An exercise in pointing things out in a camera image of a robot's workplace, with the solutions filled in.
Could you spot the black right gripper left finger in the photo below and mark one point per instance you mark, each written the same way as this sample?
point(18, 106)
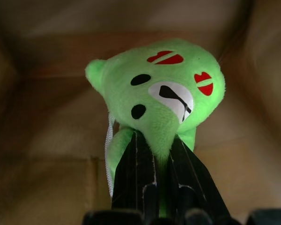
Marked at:
point(133, 173)

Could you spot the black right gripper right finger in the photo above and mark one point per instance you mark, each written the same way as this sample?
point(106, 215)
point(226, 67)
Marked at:
point(194, 178)

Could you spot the green plush bear toy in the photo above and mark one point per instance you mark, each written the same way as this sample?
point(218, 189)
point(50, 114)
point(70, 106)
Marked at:
point(161, 98)

